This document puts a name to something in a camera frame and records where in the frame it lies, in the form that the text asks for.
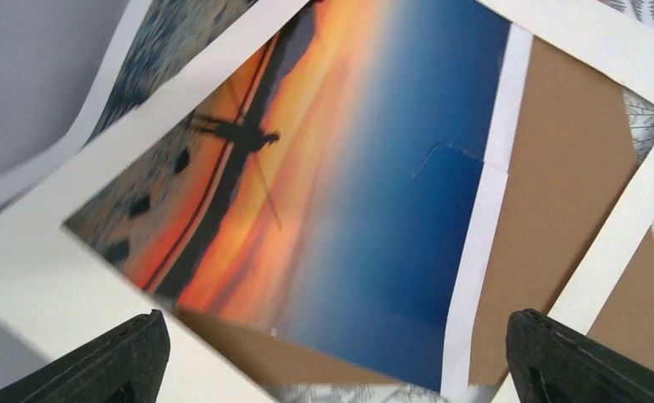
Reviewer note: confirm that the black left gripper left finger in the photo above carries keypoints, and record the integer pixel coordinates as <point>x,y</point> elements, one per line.
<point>124,364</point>

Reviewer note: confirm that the sunset photo print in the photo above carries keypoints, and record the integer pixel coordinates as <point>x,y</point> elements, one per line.
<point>213,217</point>

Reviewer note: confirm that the floral patterned table mat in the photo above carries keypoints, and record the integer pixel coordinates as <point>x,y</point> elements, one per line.
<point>417,195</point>

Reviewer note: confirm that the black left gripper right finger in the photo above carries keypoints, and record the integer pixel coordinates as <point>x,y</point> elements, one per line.
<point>550,362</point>

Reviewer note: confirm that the white paper mat border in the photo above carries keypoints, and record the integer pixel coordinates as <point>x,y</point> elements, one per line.
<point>56,293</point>

